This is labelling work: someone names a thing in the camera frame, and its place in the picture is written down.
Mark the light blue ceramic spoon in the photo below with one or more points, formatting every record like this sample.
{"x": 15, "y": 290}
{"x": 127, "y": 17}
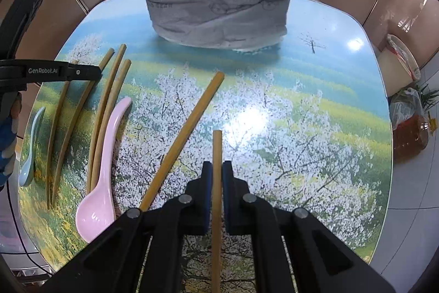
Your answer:
{"x": 26, "y": 173}

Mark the bamboo chopstick diagonal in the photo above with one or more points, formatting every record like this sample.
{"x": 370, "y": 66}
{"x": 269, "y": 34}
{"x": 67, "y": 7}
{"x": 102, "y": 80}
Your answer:
{"x": 180, "y": 141}

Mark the amber cooking oil bottle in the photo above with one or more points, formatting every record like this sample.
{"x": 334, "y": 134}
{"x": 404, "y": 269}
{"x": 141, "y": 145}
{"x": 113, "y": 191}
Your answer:
{"x": 411, "y": 137}

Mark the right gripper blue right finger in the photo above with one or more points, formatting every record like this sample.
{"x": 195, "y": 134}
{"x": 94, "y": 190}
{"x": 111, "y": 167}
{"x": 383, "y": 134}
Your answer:
{"x": 230, "y": 198}

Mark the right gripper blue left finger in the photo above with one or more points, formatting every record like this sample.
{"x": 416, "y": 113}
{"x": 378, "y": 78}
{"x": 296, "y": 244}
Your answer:
{"x": 206, "y": 186}

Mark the blue gloved left hand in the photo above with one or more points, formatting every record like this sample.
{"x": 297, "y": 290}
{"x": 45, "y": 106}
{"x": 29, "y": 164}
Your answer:
{"x": 9, "y": 128}

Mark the landscape print table mat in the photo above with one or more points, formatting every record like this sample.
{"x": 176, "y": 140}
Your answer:
{"x": 305, "y": 122}

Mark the beige trash bin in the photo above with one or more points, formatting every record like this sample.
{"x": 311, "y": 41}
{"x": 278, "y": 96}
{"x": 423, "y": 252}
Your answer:
{"x": 397, "y": 65}

